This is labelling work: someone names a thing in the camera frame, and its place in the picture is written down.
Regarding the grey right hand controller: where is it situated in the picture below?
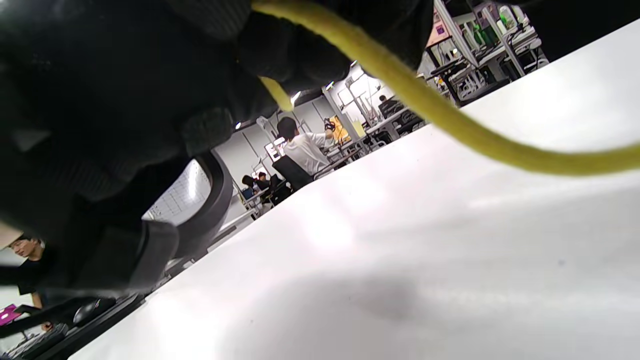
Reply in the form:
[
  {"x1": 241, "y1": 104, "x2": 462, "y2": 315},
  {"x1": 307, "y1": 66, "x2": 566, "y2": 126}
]
[{"x1": 50, "y1": 150, "x2": 236, "y2": 301}]

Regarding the black computer mouse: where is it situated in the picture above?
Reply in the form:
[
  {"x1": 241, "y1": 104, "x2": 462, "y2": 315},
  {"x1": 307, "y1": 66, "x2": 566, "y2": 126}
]
[{"x1": 73, "y1": 298, "x2": 116, "y2": 326}]

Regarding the person's right hand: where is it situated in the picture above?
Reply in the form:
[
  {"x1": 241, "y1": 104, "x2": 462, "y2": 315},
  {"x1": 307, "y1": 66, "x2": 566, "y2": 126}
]
[{"x1": 0, "y1": 0, "x2": 640, "y2": 288}]

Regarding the black office chair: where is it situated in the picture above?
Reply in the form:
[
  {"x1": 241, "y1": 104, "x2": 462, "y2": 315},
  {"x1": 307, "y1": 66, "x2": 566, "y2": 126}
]
[{"x1": 272, "y1": 155, "x2": 313, "y2": 191}]

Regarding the orange wall poster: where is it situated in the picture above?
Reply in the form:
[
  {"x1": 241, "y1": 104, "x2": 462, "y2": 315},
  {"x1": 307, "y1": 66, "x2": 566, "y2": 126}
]
[{"x1": 330, "y1": 115, "x2": 351, "y2": 143}]

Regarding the pink flat object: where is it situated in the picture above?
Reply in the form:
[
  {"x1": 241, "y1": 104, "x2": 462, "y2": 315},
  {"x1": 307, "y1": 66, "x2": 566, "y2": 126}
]
[{"x1": 0, "y1": 304, "x2": 23, "y2": 326}]

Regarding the black keyboard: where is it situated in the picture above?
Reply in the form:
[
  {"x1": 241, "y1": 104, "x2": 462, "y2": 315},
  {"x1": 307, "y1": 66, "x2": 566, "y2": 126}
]
[{"x1": 0, "y1": 322, "x2": 68, "y2": 360}]

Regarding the yellow rope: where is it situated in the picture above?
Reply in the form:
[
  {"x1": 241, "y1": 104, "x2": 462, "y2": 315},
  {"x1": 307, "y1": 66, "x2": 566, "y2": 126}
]
[{"x1": 250, "y1": 0, "x2": 640, "y2": 177}]

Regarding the white wall board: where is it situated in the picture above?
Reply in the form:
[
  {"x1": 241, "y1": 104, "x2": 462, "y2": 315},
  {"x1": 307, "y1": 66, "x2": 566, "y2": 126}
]
[{"x1": 142, "y1": 160, "x2": 211, "y2": 226}]

